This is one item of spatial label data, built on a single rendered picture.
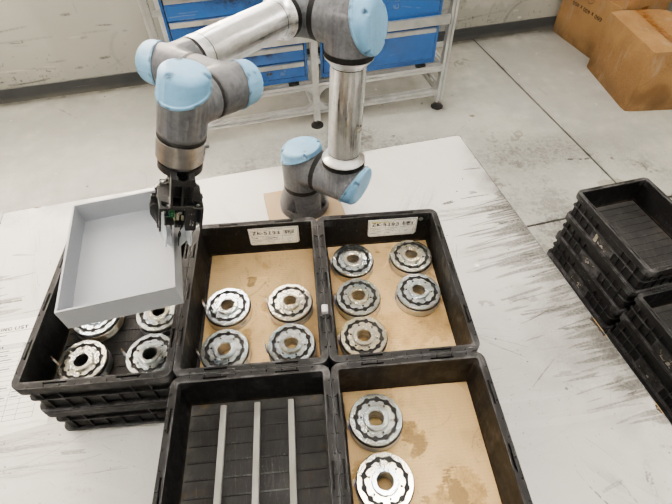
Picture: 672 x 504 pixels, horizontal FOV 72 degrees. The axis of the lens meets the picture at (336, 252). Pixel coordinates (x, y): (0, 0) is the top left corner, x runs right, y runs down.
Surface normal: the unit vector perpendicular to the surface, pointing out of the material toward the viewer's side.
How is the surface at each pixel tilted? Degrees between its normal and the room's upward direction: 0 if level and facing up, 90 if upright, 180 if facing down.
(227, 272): 0
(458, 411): 0
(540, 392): 0
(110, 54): 90
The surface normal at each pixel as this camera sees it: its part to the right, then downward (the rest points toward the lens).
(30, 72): 0.25, 0.73
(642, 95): 0.04, 0.77
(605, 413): -0.01, -0.65
